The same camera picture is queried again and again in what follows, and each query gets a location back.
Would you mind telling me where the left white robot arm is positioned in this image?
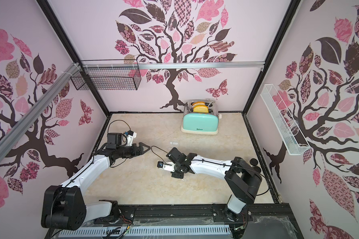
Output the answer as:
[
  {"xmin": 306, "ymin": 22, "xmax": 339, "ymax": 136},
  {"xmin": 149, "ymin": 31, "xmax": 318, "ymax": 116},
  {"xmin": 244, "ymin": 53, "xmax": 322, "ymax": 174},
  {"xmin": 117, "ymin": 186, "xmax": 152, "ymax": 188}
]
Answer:
[{"xmin": 41, "ymin": 130, "xmax": 151, "ymax": 231}]

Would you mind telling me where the mint green toaster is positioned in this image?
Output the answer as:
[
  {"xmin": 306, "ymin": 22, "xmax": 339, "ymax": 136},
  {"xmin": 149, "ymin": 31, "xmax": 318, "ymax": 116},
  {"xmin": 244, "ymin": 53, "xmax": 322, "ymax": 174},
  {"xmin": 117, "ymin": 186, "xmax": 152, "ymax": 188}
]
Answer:
[{"xmin": 180, "ymin": 100, "xmax": 220, "ymax": 135}]

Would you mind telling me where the white slotted cable duct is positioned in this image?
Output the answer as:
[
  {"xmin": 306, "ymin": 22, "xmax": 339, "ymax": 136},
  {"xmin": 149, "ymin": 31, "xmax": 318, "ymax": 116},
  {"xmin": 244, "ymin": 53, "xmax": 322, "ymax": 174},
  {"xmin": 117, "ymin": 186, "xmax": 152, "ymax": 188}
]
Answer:
[{"xmin": 57, "ymin": 225, "xmax": 231, "ymax": 239}]

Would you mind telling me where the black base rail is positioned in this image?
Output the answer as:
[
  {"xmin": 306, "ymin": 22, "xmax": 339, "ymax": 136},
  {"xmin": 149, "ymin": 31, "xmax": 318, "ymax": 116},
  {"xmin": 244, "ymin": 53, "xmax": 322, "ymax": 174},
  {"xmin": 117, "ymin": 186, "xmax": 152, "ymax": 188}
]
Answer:
[{"xmin": 51, "ymin": 204, "xmax": 303, "ymax": 239}]

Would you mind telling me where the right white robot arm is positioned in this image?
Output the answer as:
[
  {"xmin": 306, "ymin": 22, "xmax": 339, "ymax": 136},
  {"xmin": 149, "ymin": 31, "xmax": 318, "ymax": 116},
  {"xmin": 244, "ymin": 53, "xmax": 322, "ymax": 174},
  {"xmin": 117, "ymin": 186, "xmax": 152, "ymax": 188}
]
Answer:
[{"xmin": 157, "ymin": 147, "xmax": 262, "ymax": 222}]

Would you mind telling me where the glass jar black lid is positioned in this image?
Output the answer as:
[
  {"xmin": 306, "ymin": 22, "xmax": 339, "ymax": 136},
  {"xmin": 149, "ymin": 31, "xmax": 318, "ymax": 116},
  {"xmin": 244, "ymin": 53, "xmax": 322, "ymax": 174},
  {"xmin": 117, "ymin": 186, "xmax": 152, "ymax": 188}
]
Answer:
[
  {"xmin": 253, "ymin": 166, "xmax": 262, "ymax": 174},
  {"xmin": 249, "ymin": 158, "xmax": 258, "ymax": 166}
]

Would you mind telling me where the aluminium rail left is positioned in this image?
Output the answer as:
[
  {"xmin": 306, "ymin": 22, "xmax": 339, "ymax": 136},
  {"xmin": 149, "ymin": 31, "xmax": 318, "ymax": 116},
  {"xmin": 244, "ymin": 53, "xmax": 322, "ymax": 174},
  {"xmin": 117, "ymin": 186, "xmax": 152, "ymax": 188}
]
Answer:
[{"xmin": 0, "ymin": 63, "xmax": 79, "ymax": 162}]

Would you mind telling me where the black wire basket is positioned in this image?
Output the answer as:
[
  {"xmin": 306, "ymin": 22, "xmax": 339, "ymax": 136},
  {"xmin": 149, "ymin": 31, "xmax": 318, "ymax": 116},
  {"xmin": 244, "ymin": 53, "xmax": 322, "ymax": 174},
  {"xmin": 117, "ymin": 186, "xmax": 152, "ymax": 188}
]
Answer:
[{"xmin": 70, "ymin": 59, "xmax": 142, "ymax": 91}]

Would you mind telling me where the aluminium rail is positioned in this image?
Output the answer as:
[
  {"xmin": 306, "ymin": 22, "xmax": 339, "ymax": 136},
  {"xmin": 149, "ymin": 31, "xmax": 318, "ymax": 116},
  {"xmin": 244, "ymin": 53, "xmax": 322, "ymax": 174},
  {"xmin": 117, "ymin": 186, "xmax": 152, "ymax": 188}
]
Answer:
[
  {"xmin": 83, "ymin": 61, "xmax": 265, "ymax": 69},
  {"xmin": 0, "ymin": 63, "xmax": 79, "ymax": 162}
]

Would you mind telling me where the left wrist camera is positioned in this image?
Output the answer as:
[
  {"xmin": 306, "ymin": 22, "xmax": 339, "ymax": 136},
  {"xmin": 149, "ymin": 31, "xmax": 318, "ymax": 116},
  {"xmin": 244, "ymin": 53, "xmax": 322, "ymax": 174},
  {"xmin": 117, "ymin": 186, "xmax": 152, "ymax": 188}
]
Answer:
[{"xmin": 124, "ymin": 130, "xmax": 137, "ymax": 146}]

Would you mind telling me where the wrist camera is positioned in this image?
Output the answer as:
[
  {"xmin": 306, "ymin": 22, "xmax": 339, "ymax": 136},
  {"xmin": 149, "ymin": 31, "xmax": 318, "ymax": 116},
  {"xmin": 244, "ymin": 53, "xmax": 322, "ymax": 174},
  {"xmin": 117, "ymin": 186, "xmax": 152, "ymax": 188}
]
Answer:
[
  {"xmin": 157, "ymin": 161, "xmax": 175, "ymax": 172},
  {"xmin": 124, "ymin": 130, "xmax": 137, "ymax": 146}
]

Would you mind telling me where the black right corner post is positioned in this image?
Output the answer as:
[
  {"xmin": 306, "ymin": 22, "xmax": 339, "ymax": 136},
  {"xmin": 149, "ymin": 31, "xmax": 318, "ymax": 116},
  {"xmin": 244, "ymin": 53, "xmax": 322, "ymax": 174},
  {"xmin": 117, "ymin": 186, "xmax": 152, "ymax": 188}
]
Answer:
[{"xmin": 242, "ymin": 0, "xmax": 302, "ymax": 116}]

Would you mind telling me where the black corner frame post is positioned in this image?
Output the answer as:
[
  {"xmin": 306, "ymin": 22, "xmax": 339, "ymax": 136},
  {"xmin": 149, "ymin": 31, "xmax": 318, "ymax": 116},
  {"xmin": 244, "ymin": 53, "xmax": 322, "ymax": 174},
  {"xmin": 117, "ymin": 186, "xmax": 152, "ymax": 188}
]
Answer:
[{"xmin": 36, "ymin": 0, "xmax": 111, "ymax": 117}]

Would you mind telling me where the toast slice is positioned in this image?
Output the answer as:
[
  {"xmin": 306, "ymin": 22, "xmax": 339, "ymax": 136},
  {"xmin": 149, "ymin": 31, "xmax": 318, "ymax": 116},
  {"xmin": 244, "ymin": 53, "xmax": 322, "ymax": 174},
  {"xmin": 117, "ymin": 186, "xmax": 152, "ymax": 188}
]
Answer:
[{"xmin": 192, "ymin": 105, "xmax": 211, "ymax": 114}]

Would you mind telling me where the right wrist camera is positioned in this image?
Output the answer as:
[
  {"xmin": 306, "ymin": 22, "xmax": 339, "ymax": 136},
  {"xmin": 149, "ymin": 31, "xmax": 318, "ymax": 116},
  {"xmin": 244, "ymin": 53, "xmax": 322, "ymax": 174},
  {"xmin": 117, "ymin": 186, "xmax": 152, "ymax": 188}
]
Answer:
[{"xmin": 157, "ymin": 161, "xmax": 175, "ymax": 172}]

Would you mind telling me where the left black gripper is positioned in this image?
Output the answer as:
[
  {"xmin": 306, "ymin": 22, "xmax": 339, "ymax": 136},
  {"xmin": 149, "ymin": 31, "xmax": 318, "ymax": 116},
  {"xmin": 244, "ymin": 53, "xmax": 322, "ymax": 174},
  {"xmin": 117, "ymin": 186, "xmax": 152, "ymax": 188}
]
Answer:
[{"xmin": 116, "ymin": 142, "xmax": 151, "ymax": 158}]

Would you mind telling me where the aluminium rail back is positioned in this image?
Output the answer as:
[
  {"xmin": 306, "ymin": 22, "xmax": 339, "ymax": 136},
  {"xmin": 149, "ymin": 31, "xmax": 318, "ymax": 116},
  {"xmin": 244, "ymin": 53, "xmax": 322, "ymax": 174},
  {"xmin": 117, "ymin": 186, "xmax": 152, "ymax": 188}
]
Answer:
[{"xmin": 83, "ymin": 61, "xmax": 265, "ymax": 69}]

